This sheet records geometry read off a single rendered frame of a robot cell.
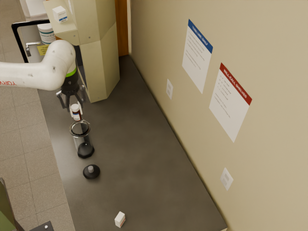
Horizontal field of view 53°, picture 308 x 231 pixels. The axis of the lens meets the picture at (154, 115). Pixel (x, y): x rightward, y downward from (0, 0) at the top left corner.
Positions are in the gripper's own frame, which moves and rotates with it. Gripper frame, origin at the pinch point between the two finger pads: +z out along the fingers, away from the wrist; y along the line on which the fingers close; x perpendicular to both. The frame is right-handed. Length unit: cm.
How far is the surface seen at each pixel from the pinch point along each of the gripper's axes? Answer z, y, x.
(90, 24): -21.7, -20.7, -33.6
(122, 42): 24, -49, -70
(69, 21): -20.3, -11.7, -41.9
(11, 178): 130, 62, -60
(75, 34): -17.4, -12.2, -33.7
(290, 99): -50, -55, 64
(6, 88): 130, 51, -172
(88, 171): 33.1, 2.9, 15.9
